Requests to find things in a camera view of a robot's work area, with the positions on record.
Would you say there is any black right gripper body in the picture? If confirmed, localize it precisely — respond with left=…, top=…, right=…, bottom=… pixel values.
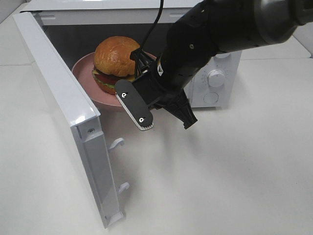
left=132, top=61, right=193, bottom=109

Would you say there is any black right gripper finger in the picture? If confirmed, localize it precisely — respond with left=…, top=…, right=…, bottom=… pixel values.
left=164, top=90, right=198, bottom=129

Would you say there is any white round door button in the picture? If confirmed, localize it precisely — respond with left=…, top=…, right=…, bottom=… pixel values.
left=203, top=92, right=219, bottom=104

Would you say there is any burger with lettuce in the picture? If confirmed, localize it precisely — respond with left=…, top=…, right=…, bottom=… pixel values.
left=92, top=36, right=140, bottom=94

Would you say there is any pink speckled plate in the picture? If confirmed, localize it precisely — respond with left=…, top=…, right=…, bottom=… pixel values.
left=71, top=51, right=157, bottom=113

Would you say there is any white microwave door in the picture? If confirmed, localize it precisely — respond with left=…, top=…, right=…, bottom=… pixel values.
left=13, top=12, right=124, bottom=228

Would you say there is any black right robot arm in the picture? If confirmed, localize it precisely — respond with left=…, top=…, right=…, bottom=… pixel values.
left=133, top=0, right=313, bottom=130

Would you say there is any white lower microwave knob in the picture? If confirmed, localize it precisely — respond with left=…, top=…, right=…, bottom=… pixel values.
left=207, top=70, right=226, bottom=88

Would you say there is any white microwave knob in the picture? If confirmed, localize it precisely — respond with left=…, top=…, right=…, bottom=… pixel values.
left=215, top=53, right=231, bottom=59
left=207, top=70, right=226, bottom=88

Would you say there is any white upper microwave knob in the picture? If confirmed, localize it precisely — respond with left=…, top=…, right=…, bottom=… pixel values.
left=215, top=53, right=231, bottom=59

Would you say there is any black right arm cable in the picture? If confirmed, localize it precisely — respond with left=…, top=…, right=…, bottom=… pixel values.
left=129, top=0, right=165, bottom=76

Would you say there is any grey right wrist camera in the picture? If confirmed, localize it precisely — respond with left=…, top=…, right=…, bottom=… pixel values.
left=114, top=79, right=154, bottom=131

